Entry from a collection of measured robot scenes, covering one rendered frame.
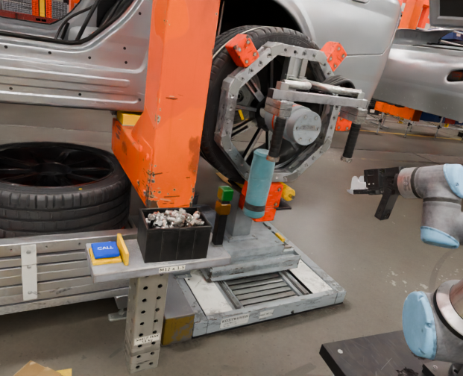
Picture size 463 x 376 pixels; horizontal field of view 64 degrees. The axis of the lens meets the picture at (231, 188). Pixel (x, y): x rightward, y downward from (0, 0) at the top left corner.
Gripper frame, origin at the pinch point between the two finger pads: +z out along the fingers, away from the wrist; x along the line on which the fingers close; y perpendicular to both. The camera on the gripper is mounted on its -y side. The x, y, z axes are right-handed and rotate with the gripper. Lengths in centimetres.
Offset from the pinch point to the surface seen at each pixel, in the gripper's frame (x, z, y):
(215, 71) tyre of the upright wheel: 32, 30, 47
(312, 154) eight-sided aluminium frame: -14.2, 31.2, 16.7
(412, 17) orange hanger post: -385, 197, 216
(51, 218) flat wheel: 86, 60, -2
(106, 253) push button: 77, 24, -12
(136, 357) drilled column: 66, 40, -50
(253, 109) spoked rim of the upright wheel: 12, 36, 36
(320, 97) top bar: 7.3, 3.9, 33.2
